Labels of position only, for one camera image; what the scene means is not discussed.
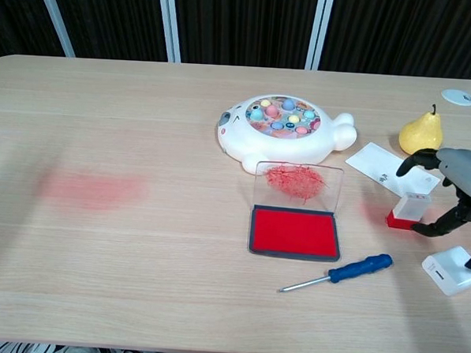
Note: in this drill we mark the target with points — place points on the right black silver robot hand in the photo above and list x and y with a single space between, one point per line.
466 173

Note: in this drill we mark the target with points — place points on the red and white stamp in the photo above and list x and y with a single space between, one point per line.
409 207

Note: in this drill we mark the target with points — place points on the yellow pear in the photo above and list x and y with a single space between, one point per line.
421 133

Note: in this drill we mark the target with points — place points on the white paper card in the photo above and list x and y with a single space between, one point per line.
374 162

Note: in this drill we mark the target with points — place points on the white power adapter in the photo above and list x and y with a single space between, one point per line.
449 278

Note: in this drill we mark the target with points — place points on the white fishing game toy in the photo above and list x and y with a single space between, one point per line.
284 145

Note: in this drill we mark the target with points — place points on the red ink pad clear lid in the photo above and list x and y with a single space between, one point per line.
293 237

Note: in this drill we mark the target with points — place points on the white partition frame post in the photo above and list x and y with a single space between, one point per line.
170 23
319 30
56 21

